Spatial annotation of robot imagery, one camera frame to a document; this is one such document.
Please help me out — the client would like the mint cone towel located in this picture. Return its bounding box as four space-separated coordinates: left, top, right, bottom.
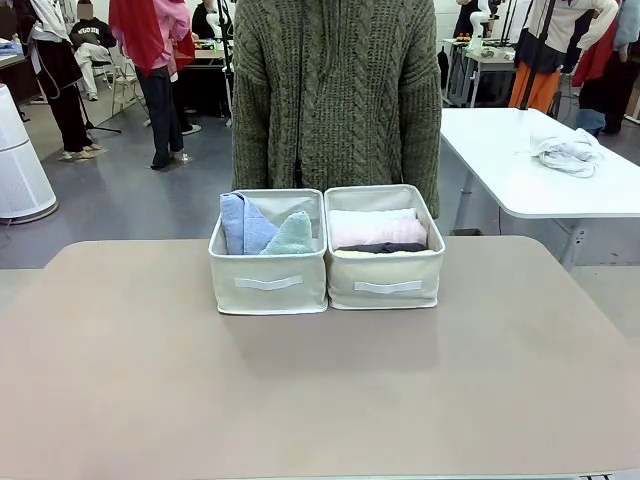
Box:
258 210 314 256

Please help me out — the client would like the white towel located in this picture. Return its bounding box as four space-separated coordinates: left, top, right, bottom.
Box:
328 208 419 231

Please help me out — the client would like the pink towel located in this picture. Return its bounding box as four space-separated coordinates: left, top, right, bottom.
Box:
331 219 429 250

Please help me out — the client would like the dark grey towel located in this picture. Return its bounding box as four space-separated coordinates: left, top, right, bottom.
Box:
338 241 426 254

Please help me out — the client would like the yellow towel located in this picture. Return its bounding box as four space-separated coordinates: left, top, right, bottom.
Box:
333 248 432 259

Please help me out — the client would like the lavender blue cone towel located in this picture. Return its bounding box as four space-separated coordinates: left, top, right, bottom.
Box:
219 192 281 256

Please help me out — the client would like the person's right forearm green sleeve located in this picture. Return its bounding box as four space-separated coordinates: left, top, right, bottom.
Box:
232 109 274 189

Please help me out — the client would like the person's left forearm green sleeve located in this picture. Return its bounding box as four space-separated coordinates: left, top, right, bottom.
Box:
402 114 444 220

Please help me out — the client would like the white folding table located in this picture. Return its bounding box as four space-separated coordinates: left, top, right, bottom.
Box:
438 107 640 271

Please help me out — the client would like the cream fabric storage bin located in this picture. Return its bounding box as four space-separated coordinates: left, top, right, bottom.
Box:
323 183 446 311
208 188 329 316

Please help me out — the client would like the person's torso green knit sweater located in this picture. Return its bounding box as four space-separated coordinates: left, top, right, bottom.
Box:
232 0 444 220

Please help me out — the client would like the person in pink and red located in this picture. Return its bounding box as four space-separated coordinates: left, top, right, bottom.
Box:
108 0 196 170

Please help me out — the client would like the black hanging bag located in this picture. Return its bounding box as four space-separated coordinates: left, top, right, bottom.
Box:
436 47 451 91

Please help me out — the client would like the grey metal desk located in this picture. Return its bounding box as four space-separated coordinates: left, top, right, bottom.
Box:
442 37 517 109

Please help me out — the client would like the black tripod stand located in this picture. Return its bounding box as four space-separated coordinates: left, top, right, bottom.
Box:
79 89 123 135

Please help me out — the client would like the white crumpled cloth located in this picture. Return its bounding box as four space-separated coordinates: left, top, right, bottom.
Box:
528 127 606 179

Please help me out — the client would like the seated person black sweatshirt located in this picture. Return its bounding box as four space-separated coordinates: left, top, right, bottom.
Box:
68 0 119 101

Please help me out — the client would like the white air purifier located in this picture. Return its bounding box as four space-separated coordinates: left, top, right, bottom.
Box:
0 83 57 220

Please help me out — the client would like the red hanging garment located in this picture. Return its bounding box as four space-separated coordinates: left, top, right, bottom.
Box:
572 27 621 90

